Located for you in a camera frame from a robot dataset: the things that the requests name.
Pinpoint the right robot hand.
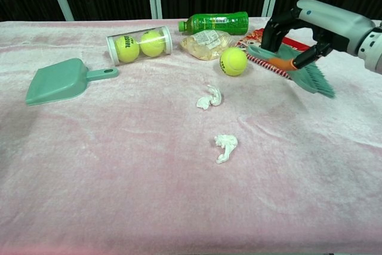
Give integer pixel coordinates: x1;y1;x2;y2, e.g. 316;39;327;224
261;0;376;72

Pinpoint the small teal brush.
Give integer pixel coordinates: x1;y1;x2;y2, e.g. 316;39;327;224
247;42;337;99

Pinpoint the white paper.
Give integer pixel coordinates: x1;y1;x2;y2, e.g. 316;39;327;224
214;134;239;165
196;84;224;110

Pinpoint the red spiral notebook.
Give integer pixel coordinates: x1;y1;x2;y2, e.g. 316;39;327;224
235;27;314;80

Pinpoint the loose yellow tennis ball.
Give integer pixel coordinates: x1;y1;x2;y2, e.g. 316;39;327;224
219;47;248;77

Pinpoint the green plastic bottle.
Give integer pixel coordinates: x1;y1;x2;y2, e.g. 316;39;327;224
178;11;249;35

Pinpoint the clear snack bag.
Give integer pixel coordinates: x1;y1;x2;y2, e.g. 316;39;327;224
180;29;233;61

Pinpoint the plain tubed tennis ball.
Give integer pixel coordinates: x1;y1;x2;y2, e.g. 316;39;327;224
140;30;166;57

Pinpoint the tennis ball with black print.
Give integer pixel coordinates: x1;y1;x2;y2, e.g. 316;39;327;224
115;36;140;63

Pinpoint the clear tennis ball tube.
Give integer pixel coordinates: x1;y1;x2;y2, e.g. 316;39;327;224
106;25;173;67

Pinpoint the pink fleece tablecloth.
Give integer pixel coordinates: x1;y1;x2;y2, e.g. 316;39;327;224
0;17;382;255

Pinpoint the teal dustpan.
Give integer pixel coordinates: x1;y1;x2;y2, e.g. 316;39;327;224
24;57;119;107

